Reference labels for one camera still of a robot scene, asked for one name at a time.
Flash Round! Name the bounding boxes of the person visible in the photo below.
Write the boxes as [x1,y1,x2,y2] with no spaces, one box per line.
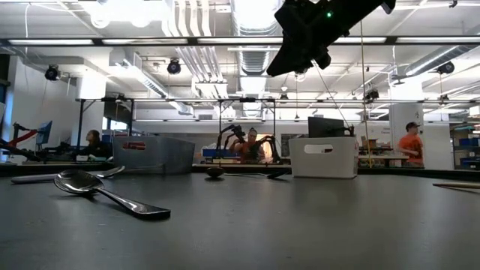
[228,126,269,164]
[397,121,425,169]
[76,129,113,159]

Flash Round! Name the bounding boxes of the purple-handled spoon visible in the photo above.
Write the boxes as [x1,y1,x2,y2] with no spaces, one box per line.
[10,164,127,185]

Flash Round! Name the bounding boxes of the blue-lit monitor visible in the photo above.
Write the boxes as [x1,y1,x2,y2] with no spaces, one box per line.
[35,120,54,146]

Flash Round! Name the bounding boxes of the white plastic bin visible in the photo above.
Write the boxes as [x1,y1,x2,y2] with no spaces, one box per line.
[288,136,360,179]

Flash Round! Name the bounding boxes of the wooden background bench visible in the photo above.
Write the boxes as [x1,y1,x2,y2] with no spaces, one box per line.
[358,155,410,169]

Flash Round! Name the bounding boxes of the black monitor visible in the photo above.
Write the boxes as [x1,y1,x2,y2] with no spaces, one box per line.
[307,116,356,139]

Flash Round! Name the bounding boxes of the black table mat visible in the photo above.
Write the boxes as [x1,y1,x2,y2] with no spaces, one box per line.
[0,171,480,270]

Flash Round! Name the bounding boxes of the overhead frame light bar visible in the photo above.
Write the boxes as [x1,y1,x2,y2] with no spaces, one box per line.
[0,36,480,47]

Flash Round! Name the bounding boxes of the large silver spoon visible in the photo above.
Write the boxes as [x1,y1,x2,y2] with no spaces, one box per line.
[52,169,172,221]

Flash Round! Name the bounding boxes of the gray translucent bin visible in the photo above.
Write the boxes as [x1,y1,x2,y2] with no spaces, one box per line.
[112,135,196,176]

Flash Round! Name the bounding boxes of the black spoon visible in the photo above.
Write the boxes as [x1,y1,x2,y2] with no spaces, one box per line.
[223,168,293,180]

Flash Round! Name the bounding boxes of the thin hanging cable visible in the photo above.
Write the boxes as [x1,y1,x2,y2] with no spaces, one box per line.
[312,59,350,128]
[358,21,372,169]

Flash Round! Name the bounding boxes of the black background workstation frame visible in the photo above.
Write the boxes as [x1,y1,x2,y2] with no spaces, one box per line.
[74,96,279,167]

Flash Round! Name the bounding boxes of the blue storage bin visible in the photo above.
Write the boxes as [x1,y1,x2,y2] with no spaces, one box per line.
[202,147,240,159]

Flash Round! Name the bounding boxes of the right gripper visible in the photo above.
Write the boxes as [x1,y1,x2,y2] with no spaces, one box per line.
[266,25,347,77]

